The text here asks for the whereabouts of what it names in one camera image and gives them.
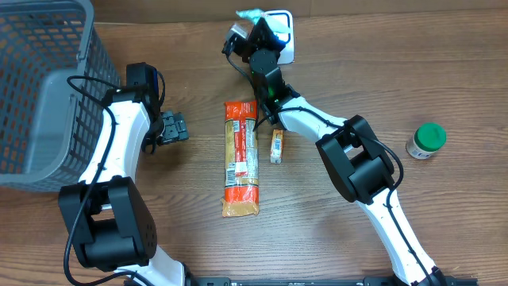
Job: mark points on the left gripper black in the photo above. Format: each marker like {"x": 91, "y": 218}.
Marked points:
{"x": 173, "y": 128}

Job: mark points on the white barcode scanner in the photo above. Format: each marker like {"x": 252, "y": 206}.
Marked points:
{"x": 285, "y": 18}

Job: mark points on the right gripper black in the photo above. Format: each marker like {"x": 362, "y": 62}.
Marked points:
{"x": 261, "y": 32}

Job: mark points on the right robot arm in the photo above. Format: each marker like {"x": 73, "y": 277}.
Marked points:
{"x": 360, "y": 167}

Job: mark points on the orange tissue packet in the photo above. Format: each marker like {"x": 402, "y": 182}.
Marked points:
{"x": 276, "y": 152}

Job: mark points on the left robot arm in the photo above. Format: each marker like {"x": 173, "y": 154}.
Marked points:
{"x": 109, "y": 226}

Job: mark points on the green lid Knorr jar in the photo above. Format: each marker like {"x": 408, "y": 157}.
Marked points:
{"x": 426, "y": 141}

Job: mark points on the grey plastic shopping basket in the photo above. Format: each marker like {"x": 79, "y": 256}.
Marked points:
{"x": 50, "y": 52}

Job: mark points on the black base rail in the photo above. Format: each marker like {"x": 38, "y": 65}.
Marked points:
{"x": 367, "y": 281}

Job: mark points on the green wet wipes packet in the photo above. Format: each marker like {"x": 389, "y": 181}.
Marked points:
{"x": 273, "y": 22}

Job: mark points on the red snack bar packet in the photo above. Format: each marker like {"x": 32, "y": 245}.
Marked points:
{"x": 241, "y": 197}

